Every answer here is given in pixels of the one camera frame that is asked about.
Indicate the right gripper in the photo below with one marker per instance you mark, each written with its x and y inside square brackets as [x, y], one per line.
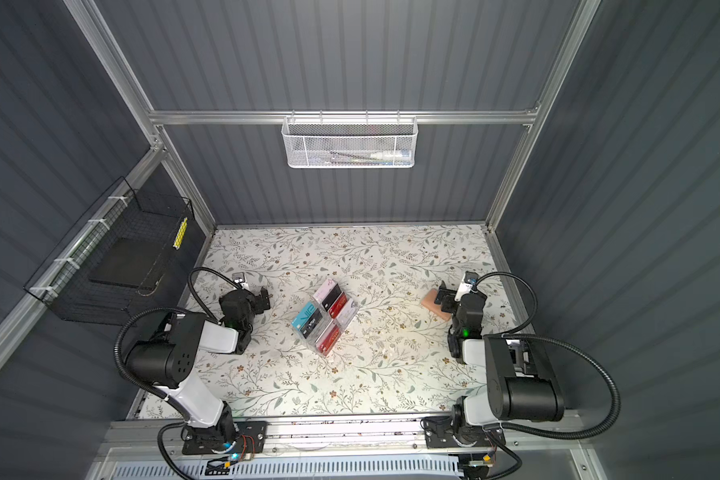
[451, 300]

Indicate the black pad in basket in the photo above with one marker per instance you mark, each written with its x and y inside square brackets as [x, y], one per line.
[132, 263]

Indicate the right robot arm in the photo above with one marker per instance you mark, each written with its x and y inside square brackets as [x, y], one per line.
[519, 381]

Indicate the black wire basket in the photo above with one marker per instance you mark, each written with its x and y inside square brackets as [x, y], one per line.
[62, 283]

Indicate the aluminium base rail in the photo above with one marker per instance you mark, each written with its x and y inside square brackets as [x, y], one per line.
[301, 436]

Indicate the white VIP card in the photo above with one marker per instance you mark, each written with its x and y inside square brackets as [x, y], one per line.
[347, 314]

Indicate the pink leather card wallet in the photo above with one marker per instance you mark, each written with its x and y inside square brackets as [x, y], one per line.
[428, 302]

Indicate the red VIP card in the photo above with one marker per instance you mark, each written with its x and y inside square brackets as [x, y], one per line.
[336, 308]

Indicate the black card right column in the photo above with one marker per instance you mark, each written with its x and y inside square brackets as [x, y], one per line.
[331, 297]

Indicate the white wire mesh basket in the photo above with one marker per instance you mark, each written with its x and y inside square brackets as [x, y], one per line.
[307, 145]

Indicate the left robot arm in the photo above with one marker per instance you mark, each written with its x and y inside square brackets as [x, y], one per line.
[164, 363]

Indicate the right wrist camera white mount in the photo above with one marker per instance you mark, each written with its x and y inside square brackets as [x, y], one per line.
[466, 285]

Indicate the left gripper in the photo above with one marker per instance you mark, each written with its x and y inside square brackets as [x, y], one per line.
[255, 301]

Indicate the clear acrylic card holder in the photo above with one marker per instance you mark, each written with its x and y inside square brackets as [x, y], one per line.
[326, 322]

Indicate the yellow marker pen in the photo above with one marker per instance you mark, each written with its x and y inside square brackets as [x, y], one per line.
[179, 236]

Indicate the pink VIP card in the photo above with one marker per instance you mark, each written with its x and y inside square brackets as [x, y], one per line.
[324, 290]

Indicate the pens in white basket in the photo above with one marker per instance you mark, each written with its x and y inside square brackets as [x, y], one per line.
[383, 158]

